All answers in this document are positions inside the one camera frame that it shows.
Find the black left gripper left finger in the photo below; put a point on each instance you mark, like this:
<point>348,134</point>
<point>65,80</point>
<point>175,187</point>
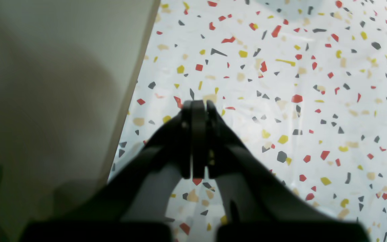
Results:
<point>132,207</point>

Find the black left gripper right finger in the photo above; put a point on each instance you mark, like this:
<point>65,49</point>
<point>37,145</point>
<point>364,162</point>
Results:
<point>258,206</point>

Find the terrazzo patterned tablecloth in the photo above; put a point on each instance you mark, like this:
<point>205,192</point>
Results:
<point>303,83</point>

